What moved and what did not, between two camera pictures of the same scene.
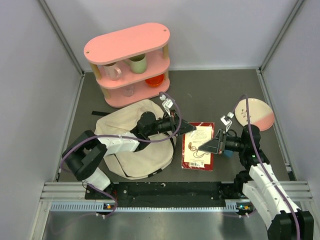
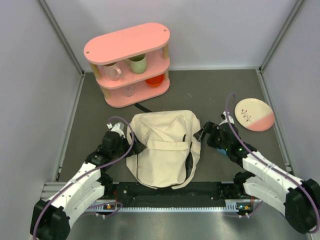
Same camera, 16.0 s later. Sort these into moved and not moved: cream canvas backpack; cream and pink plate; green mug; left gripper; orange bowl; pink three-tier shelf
Moved: left gripper; cream canvas backpack
Not moved: green mug; cream and pink plate; pink three-tier shelf; orange bowl
